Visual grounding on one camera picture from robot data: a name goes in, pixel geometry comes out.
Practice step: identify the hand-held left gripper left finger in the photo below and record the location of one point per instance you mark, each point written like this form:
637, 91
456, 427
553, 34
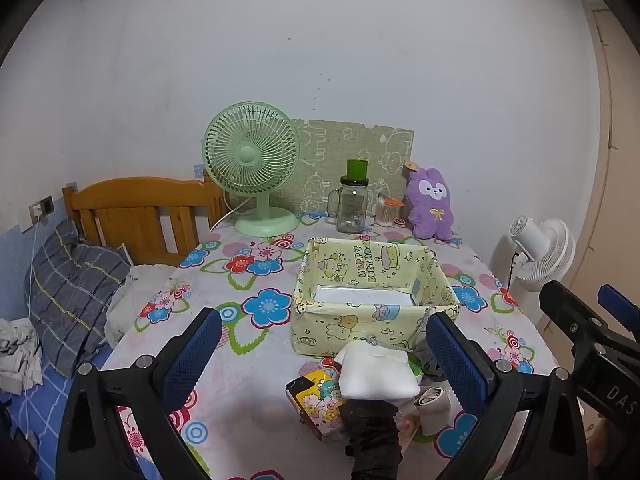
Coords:
195, 355

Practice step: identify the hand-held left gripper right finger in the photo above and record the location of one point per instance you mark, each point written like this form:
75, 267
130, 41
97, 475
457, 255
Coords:
457, 360

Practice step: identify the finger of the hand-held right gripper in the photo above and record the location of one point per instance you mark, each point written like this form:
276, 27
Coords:
565, 310
620, 302

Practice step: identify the grey cloth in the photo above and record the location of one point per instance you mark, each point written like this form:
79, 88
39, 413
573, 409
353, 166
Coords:
425, 360
17, 355

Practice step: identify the beige sock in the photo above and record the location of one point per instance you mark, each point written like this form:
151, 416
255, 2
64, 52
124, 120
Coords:
432, 410

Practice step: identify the yellow printed fabric storage box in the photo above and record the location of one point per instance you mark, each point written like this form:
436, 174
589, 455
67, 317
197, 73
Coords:
350, 330

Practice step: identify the black cloth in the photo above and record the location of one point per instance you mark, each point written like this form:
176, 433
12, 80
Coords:
372, 435

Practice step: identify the cartoon animal tissue pack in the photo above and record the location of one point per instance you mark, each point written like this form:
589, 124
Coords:
315, 400

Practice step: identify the green tissue pack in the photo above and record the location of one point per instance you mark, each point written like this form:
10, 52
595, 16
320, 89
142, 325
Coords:
415, 366

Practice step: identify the white fan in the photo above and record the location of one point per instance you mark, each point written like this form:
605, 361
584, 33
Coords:
545, 255

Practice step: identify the white bedding cloth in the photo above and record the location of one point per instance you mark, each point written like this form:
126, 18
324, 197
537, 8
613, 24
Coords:
140, 285

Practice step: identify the grey plaid pillow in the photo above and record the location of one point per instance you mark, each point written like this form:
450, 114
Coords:
75, 290

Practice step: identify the purple plush bunny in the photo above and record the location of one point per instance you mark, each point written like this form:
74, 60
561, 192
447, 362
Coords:
430, 210

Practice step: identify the cotton swab jar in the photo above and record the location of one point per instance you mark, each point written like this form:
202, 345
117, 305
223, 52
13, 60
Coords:
386, 215

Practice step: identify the blue bedsheet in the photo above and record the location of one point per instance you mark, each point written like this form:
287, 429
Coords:
45, 425

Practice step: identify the wooden headboard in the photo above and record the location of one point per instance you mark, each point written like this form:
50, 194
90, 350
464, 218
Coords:
130, 195

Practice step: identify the crumpled grey cloth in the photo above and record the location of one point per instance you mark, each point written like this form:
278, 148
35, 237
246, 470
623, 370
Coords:
17, 355

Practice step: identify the glass jar with green lid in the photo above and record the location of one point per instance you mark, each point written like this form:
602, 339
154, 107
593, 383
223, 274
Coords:
352, 205

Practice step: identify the green desk fan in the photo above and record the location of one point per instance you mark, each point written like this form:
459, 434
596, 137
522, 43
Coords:
247, 152

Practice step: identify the printed cardboard sheet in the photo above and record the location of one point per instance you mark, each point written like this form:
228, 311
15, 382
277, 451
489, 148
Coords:
350, 140

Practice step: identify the beige door frame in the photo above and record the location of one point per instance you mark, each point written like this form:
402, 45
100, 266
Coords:
607, 185

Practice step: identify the wall socket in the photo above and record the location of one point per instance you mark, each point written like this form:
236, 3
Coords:
40, 207

